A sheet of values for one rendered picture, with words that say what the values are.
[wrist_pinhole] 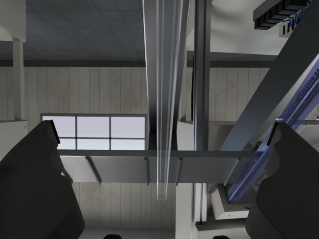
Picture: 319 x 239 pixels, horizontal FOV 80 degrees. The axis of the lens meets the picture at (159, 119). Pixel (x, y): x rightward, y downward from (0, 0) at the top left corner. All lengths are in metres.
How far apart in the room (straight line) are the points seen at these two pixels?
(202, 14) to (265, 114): 0.40
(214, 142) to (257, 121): 0.39
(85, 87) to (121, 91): 0.70
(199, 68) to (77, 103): 3.52
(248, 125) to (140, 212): 3.83
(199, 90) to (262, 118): 0.26
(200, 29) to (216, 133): 0.38
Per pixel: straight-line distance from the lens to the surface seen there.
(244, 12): 0.78
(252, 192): 0.58
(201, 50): 0.64
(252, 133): 0.42
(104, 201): 4.21
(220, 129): 0.78
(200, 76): 0.62
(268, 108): 0.38
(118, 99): 3.75
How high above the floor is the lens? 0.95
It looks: 2 degrees up
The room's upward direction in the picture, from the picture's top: 179 degrees counter-clockwise
